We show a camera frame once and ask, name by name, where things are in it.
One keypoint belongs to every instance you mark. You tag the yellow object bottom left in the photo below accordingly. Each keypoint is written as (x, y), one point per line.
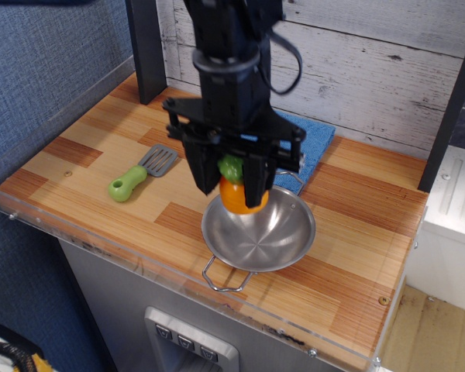
(42, 365)

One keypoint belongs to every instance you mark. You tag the white side cabinet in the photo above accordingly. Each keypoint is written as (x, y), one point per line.
(436, 264)

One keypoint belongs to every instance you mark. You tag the grey toy fridge cabinet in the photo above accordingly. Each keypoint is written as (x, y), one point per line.
(118, 298)

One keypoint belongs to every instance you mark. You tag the silver dispenser button panel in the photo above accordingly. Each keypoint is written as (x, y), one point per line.
(179, 346)

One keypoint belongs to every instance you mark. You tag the steel bowl with wire handles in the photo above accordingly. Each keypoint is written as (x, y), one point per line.
(271, 239)

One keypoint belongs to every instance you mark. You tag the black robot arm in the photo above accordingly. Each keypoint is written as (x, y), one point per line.
(229, 32)

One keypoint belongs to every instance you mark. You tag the clear acrylic table guard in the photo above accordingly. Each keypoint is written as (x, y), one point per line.
(365, 200)

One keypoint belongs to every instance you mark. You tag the dark grey right post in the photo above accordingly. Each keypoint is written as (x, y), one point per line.
(445, 132)

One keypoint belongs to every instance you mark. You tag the green handled grey toy spatula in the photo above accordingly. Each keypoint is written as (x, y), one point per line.
(157, 162)

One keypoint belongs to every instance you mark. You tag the orange toy carrot green top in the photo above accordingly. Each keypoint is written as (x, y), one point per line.
(231, 187)

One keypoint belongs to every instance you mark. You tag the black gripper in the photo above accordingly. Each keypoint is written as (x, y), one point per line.
(233, 115)

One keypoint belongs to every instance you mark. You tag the blue folded towel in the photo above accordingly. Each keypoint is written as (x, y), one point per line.
(318, 138)

